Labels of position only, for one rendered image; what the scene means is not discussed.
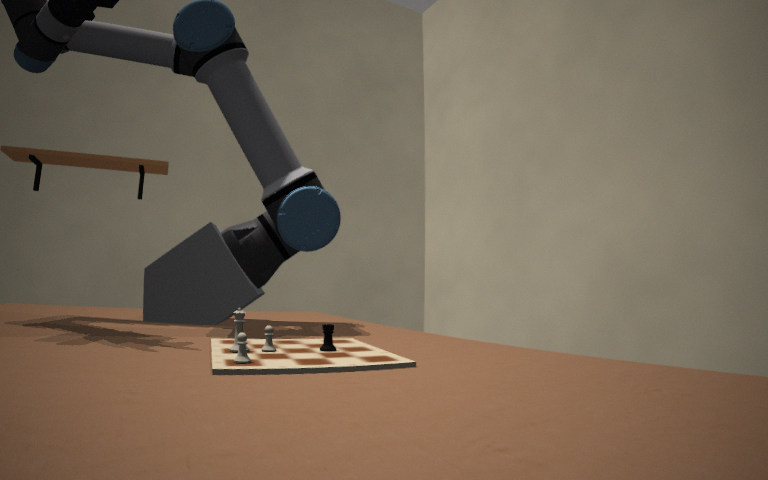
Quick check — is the brown and cream checkered chessboard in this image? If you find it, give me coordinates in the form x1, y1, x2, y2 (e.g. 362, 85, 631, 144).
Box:
211, 338, 416, 375

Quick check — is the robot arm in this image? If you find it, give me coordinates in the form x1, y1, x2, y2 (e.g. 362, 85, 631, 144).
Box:
1, 0, 341, 289

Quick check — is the grey chess pawn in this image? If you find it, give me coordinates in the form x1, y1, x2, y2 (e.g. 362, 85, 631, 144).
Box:
262, 326, 276, 352
234, 333, 251, 364

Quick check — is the black rook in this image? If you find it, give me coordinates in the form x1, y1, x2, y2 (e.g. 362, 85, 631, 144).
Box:
320, 324, 336, 352

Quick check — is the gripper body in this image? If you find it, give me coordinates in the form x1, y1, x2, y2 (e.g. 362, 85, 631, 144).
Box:
48, 0, 119, 27

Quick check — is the grey chess queen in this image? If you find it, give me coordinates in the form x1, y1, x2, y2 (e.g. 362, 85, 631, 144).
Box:
229, 308, 250, 353

